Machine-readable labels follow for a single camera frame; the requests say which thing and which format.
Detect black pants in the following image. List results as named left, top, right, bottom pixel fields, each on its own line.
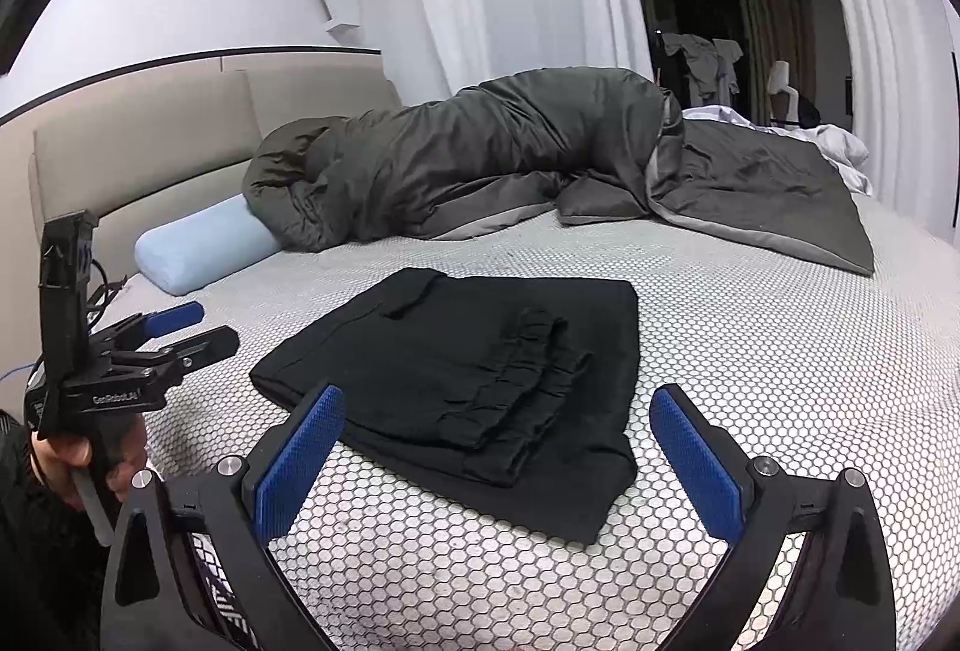
left=249, top=268, right=640, bottom=545

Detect black left sleeve forearm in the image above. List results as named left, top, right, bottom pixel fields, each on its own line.
left=2, top=414, right=107, bottom=649

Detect person's left hand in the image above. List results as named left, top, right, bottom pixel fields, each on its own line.
left=31, top=420, right=152, bottom=510

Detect light blue bolster pillow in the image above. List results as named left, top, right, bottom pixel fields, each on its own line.
left=133, top=194, right=281, bottom=297

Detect beige padded headboard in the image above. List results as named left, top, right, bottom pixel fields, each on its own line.
left=2, top=46, right=398, bottom=406

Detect white hexagon pattern bedsheet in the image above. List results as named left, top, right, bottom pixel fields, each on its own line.
left=148, top=197, right=958, bottom=649

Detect dark grey duvet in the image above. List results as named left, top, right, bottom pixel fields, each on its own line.
left=242, top=68, right=875, bottom=275

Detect white crumpled sheet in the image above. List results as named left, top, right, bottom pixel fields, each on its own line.
left=682, top=105, right=874, bottom=196

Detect clothes on rack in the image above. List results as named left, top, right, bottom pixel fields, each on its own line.
left=654, top=30, right=743, bottom=108

